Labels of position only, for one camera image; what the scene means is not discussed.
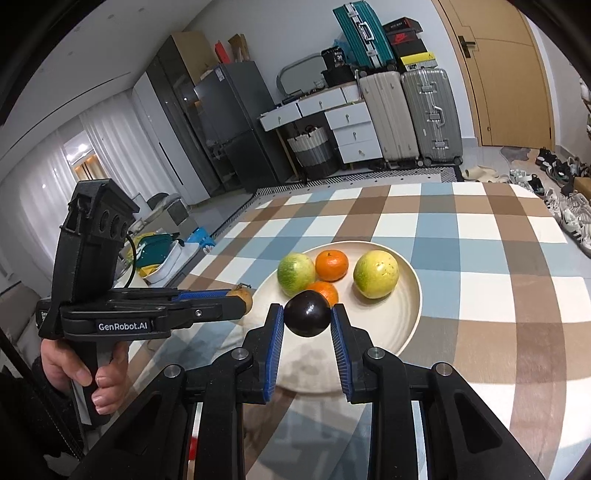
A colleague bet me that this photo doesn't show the grey refrigerator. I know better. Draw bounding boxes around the grey refrigerator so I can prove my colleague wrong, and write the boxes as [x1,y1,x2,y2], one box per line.
[193,62,282,192]

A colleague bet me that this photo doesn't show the dark purple plum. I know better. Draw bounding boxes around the dark purple plum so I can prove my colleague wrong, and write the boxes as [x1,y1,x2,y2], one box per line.
[283,291,332,337]

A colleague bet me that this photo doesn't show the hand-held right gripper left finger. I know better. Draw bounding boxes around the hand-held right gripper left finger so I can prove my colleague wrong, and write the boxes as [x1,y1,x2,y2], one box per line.
[74,303,286,480]

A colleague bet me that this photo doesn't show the black storage box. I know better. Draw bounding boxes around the black storage box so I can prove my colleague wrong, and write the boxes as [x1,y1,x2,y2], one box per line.
[321,65,356,88]

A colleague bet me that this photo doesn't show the small brown fruit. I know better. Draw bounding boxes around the small brown fruit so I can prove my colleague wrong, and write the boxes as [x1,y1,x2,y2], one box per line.
[226,285,254,319]

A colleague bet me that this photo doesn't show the small brown cardboard box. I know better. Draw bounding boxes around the small brown cardboard box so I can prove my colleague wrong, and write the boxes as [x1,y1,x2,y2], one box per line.
[228,33,252,63]

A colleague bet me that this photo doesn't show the person's left hand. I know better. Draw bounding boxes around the person's left hand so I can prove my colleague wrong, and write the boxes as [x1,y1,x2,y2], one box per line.
[41,339,130,415]

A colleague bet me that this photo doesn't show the grey white wicker basket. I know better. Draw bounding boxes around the grey white wicker basket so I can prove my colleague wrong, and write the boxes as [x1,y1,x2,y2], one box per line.
[286,126,340,181]

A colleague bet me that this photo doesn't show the checkered tablecloth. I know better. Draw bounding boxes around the checkered tablecloth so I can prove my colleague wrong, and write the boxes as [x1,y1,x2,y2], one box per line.
[124,182,591,480]

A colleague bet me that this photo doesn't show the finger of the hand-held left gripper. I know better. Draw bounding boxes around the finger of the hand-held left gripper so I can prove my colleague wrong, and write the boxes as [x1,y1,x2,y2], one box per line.
[164,298,249,330]
[168,289,232,303]

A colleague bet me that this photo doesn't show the patterned floor rug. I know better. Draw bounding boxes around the patterned floor rug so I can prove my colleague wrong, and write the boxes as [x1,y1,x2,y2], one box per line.
[210,166,465,241]

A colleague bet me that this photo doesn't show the scattered floor shoes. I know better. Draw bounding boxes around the scattered floor shoes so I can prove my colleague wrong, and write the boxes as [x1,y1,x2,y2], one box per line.
[462,148,591,257]

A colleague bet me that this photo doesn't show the yellow-green round fruit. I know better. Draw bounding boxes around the yellow-green round fruit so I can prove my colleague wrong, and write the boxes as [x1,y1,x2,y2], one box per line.
[353,250,399,299]

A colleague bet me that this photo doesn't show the beige suitcase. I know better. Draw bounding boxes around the beige suitcase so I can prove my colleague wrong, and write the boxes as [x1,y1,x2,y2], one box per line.
[358,70,420,169]

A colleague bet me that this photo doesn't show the green round fruit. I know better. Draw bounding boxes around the green round fruit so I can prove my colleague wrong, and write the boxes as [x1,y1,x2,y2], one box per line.
[277,253,318,297]

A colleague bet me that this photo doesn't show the teal suitcase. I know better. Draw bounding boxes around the teal suitcase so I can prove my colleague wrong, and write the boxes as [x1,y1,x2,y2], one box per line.
[332,1,395,72]

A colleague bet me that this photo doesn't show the white basin with green items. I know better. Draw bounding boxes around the white basin with green items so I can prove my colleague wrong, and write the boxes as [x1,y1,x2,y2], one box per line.
[122,233,199,284]

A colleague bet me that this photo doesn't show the yellow black shoe box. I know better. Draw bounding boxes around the yellow black shoe box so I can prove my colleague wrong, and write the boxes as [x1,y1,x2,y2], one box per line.
[399,51,438,71]

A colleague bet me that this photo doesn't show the dark glass cabinet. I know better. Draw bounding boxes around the dark glass cabinet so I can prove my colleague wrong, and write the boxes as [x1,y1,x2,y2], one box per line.
[145,36,232,195]

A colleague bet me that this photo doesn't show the large flat cardboard box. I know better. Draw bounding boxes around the large flat cardboard box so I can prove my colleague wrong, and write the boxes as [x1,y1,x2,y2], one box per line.
[178,30,220,81]

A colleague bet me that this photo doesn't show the orange mandarin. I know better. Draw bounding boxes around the orange mandarin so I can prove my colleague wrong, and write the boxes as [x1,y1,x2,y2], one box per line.
[305,281,339,308]
[315,249,349,282]

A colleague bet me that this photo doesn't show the white drawer dresser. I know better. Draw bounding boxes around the white drawer dresser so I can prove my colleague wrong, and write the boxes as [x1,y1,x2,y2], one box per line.
[257,84,384,178]

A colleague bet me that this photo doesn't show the oval mirror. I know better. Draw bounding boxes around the oval mirror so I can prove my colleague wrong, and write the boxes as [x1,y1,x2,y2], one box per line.
[278,53,324,95]

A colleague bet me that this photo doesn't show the cream round plate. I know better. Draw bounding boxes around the cream round plate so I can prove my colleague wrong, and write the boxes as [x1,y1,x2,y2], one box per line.
[247,241,423,394]

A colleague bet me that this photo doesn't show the black printed bag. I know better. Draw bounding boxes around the black printed bag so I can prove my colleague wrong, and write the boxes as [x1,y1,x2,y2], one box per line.
[321,46,354,72]

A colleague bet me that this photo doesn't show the person's left forearm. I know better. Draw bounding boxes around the person's left forearm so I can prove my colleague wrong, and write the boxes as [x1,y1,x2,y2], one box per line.
[0,355,88,480]

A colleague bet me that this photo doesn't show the white curtain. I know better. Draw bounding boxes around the white curtain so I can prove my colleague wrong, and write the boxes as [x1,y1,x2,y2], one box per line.
[0,88,139,296]

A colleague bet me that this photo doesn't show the silver suitcase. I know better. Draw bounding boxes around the silver suitcase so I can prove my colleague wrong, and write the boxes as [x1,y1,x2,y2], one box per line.
[401,68,464,167]

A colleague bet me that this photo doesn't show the wooden door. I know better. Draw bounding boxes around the wooden door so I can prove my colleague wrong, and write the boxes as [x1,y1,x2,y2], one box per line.
[431,0,555,148]

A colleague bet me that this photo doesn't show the black cable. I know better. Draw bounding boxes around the black cable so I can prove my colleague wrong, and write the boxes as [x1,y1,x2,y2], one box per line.
[122,233,139,289]

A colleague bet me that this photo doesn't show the plain black shoe box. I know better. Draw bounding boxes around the plain black shoe box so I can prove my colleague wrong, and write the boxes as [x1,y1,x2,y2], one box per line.
[392,39,430,58]

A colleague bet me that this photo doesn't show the small grey rug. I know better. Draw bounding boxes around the small grey rug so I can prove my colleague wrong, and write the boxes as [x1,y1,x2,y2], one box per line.
[500,145,539,163]

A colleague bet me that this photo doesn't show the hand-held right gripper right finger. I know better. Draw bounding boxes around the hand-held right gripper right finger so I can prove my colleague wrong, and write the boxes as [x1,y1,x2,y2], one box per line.
[329,304,546,480]

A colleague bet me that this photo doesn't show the blue plastic bag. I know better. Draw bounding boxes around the blue plastic bag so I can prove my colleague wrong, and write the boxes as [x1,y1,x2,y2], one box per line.
[187,227,218,252]

